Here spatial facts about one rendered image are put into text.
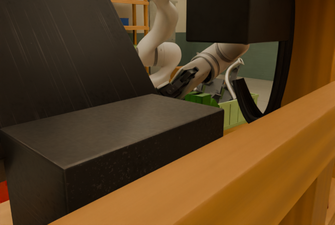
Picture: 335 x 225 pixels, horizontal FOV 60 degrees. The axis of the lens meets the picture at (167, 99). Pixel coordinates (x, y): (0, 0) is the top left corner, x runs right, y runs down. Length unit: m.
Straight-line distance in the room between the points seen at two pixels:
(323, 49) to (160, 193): 0.49
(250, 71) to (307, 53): 7.95
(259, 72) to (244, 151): 8.20
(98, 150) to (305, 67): 0.44
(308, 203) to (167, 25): 0.89
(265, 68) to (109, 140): 8.05
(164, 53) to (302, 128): 1.15
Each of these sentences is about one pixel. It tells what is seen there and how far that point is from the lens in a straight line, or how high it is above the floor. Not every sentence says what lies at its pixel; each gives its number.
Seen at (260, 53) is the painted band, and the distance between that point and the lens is 8.39.
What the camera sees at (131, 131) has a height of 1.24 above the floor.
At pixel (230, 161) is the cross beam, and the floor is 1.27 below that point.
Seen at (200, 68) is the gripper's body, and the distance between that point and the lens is 0.75.
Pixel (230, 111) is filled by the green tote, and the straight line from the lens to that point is 1.75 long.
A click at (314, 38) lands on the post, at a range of 0.63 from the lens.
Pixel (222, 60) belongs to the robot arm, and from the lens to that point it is 0.83.
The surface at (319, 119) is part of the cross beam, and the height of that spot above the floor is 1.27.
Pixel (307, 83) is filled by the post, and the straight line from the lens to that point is 0.64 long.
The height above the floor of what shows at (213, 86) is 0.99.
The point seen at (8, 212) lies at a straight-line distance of 0.92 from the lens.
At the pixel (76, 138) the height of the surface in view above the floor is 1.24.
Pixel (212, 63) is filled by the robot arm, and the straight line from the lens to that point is 0.80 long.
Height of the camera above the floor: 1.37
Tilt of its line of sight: 14 degrees down
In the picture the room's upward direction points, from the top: straight up
